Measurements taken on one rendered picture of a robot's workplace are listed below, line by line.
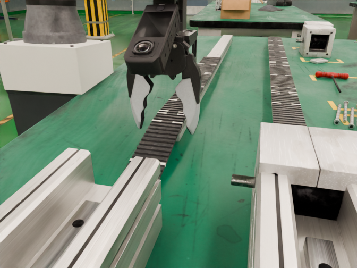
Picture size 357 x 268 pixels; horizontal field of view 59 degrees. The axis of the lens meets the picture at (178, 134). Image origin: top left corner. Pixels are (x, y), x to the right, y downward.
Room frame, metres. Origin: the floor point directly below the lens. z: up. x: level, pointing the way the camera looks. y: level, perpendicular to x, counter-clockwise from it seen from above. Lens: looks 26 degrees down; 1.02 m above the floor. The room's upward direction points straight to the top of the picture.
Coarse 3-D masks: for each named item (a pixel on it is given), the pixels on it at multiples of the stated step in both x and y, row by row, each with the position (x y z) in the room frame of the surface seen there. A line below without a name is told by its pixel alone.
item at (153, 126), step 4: (152, 124) 0.45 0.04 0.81; (156, 124) 0.45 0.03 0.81; (160, 124) 0.45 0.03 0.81; (164, 124) 0.45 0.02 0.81; (168, 124) 0.45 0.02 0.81; (172, 124) 0.45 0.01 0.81; (148, 128) 0.45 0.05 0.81; (152, 128) 0.44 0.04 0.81; (156, 128) 0.44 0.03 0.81; (160, 128) 0.44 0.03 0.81; (164, 128) 0.44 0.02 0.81; (168, 128) 0.44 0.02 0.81; (172, 128) 0.44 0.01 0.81; (176, 128) 0.44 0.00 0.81; (180, 128) 0.44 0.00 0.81
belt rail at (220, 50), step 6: (222, 36) 1.36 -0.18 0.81; (228, 36) 1.36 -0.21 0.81; (222, 42) 1.22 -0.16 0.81; (228, 42) 1.22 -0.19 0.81; (216, 48) 1.09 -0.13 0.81; (222, 48) 1.09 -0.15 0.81; (228, 48) 1.24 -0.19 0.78; (210, 54) 1.00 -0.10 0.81; (216, 54) 1.00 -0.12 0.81; (222, 54) 1.03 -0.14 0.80; (222, 60) 1.04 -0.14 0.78; (216, 66) 0.92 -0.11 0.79; (210, 78) 0.79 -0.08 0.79; (204, 90) 0.69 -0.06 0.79; (180, 132) 0.47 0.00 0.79; (180, 138) 0.46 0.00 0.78
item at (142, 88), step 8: (136, 80) 0.45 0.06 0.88; (144, 80) 0.45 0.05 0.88; (136, 88) 0.45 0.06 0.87; (144, 88) 0.45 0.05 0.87; (136, 96) 0.45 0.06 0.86; (144, 96) 0.45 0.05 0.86; (136, 104) 0.45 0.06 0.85; (144, 104) 0.46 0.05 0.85; (136, 112) 0.45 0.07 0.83; (136, 120) 0.46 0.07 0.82
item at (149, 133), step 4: (148, 132) 0.44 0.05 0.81; (152, 132) 0.43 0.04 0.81; (156, 132) 0.43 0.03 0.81; (160, 132) 0.43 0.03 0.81; (164, 132) 0.43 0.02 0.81; (168, 132) 0.43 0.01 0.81; (172, 132) 0.43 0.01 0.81; (176, 132) 0.43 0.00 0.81; (144, 136) 0.43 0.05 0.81; (148, 136) 0.42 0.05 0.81; (152, 136) 0.42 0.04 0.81; (156, 136) 0.42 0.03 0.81; (160, 136) 0.42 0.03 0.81; (164, 136) 0.42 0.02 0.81; (168, 136) 0.42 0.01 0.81; (172, 136) 0.42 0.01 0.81; (176, 136) 0.42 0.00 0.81
